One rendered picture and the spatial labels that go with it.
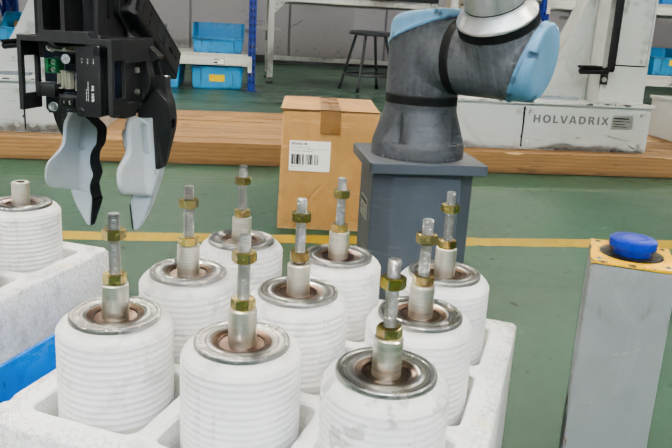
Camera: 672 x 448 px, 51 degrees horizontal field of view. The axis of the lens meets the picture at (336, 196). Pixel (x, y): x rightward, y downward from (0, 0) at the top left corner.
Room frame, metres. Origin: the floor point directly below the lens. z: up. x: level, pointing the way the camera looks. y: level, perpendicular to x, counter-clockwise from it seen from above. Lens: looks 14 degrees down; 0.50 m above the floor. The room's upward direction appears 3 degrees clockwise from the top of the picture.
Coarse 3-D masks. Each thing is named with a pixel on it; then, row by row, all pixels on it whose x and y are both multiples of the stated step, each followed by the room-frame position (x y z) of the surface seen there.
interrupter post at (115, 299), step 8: (104, 288) 0.54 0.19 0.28; (112, 288) 0.54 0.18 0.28; (120, 288) 0.54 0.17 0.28; (128, 288) 0.55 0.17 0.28; (104, 296) 0.54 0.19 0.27; (112, 296) 0.54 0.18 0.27; (120, 296) 0.54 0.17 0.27; (128, 296) 0.55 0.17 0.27; (104, 304) 0.54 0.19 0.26; (112, 304) 0.54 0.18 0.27; (120, 304) 0.54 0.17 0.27; (128, 304) 0.55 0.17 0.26; (104, 312) 0.54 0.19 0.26; (112, 312) 0.54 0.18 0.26; (120, 312) 0.54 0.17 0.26; (128, 312) 0.55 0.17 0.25; (112, 320) 0.54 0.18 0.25; (120, 320) 0.54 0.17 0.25
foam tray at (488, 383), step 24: (504, 336) 0.71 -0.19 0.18; (480, 360) 0.65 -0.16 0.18; (504, 360) 0.65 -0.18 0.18; (48, 384) 0.55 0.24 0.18; (480, 384) 0.60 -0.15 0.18; (504, 384) 0.62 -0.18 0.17; (0, 408) 0.51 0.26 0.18; (24, 408) 0.51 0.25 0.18; (48, 408) 0.54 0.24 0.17; (168, 408) 0.52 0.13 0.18; (312, 408) 0.54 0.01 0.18; (480, 408) 0.55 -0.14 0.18; (504, 408) 0.69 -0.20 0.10; (0, 432) 0.49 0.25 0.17; (24, 432) 0.48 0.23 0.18; (48, 432) 0.48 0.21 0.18; (72, 432) 0.48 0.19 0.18; (96, 432) 0.48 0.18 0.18; (144, 432) 0.49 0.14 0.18; (168, 432) 0.50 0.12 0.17; (312, 432) 0.50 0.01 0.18; (456, 432) 0.51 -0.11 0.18; (480, 432) 0.52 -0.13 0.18
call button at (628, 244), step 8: (616, 232) 0.62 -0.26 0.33; (624, 232) 0.62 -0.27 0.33; (632, 232) 0.62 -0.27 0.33; (616, 240) 0.59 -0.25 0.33; (624, 240) 0.59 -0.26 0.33; (632, 240) 0.59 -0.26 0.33; (640, 240) 0.59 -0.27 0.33; (648, 240) 0.59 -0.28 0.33; (616, 248) 0.60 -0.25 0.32; (624, 248) 0.59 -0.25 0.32; (632, 248) 0.58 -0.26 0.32; (640, 248) 0.58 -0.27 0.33; (648, 248) 0.58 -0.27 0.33; (656, 248) 0.59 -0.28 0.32; (624, 256) 0.59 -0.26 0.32; (632, 256) 0.59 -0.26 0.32; (640, 256) 0.59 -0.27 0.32; (648, 256) 0.59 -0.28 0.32
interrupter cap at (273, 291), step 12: (264, 288) 0.62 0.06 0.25; (276, 288) 0.62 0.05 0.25; (312, 288) 0.63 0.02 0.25; (324, 288) 0.63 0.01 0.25; (336, 288) 0.63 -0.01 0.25; (264, 300) 0.60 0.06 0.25; (276, 300) 0.59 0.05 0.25; (288, 300) 0.59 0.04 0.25; (300, 300) 0.60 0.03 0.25; (312, 300) 0.60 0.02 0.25; (324, 300) 0.60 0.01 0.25
